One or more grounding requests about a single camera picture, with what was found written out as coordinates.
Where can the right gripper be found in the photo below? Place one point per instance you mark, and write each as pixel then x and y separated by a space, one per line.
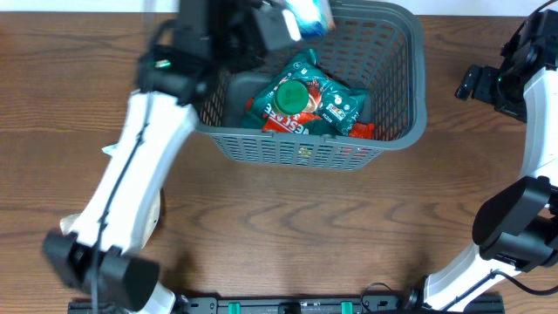
pixel 469 83

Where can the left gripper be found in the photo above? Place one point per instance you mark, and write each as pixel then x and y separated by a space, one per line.
pixel 233 12

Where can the Kleenex tissue multipack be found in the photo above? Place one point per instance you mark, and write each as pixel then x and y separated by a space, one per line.
pixel 314 17

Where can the green lid jar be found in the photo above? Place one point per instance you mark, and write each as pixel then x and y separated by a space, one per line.
pixel 293 97

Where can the green Nescafe coffee bag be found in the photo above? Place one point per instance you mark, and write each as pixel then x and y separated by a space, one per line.
pixel 337 106

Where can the teal wet wipes pack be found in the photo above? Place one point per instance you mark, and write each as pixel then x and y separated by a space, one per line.
pixel 109 149

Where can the beige plastic pouch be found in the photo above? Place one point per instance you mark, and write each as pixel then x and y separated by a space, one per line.
pixel 127 226

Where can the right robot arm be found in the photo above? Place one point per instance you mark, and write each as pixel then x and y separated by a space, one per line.
pixel 515 231

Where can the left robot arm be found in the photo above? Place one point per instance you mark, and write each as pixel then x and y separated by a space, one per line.
pixel 98 253

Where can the grey plastic basket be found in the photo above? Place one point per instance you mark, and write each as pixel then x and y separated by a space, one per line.
pixel 376 46

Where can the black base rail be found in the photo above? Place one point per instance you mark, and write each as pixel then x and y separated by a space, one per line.
pixel 380 303

